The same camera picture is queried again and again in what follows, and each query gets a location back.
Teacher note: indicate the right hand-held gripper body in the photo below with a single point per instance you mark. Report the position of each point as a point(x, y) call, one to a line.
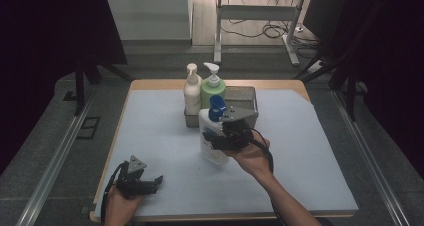
point(238, 132)

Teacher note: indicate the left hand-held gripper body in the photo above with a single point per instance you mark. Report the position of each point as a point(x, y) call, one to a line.
point(131, 179)

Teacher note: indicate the white bottle with blue pump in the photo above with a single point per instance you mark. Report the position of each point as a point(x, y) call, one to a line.
point(208, 149)

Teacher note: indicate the clear grey storage bin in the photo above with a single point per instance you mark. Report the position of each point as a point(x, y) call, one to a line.
point(241, 97)

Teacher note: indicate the light green pump bottle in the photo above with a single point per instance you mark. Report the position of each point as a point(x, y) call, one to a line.
point(213, 92)

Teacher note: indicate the cream ribbed pump bottle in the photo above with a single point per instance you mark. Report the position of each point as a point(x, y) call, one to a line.
point(192, 96)

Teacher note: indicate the person's right hand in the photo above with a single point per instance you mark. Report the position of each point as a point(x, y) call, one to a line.
point(251, 159)

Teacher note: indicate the person's left hand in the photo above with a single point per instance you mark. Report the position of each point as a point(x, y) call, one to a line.
point(121, 209)

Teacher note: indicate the wooden table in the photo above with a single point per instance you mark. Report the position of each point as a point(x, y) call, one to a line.
point(160, 84)

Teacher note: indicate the black stand legs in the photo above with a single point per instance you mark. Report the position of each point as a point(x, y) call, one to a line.
point(80, 86)
point(350, 96)

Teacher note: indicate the white panel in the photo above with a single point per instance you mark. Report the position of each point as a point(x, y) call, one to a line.
point(150, 16)

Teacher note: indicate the dark curtain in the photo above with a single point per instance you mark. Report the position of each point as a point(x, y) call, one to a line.
point(393, 52)
point(50, 52)

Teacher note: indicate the aluminium rail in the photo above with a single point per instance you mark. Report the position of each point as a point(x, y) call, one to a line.
point(50, 172)
point(370, 159)

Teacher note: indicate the white metal desk frame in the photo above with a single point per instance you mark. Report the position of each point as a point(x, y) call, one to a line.
point(256, 12)

